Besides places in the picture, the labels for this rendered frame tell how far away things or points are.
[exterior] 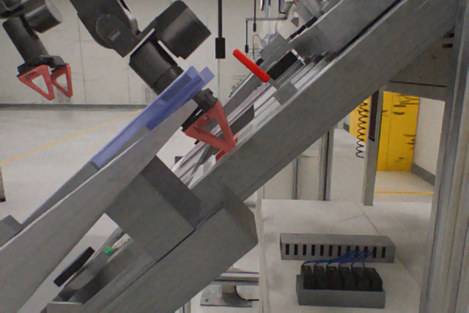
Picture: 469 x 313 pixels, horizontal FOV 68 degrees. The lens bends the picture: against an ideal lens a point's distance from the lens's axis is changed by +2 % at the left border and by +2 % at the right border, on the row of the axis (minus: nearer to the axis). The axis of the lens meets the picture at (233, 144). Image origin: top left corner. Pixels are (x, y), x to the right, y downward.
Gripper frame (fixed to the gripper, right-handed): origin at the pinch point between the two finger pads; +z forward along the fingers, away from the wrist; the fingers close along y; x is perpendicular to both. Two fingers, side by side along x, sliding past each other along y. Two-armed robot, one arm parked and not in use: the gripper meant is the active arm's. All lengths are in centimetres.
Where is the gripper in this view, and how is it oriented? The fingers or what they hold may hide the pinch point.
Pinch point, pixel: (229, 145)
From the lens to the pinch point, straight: 55.6
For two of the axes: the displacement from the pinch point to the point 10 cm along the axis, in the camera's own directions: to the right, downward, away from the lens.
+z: 6.8, 7.2, 1.3
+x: -7.3, 6.6, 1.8
